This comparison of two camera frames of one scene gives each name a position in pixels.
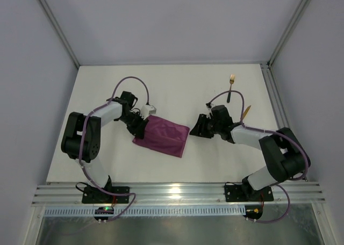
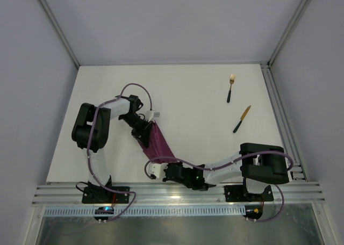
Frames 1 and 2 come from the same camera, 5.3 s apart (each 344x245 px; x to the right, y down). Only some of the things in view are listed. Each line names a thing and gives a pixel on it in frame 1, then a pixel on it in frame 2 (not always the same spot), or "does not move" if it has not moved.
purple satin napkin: x=164 y=136 to x=158 y=150
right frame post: x=306 y=0 does not move
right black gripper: x=203 y=126 to x=169 y=172
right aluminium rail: x=274 y=96 does not move
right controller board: x=253 y=211 does not move
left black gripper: x=140 y=128 does not move
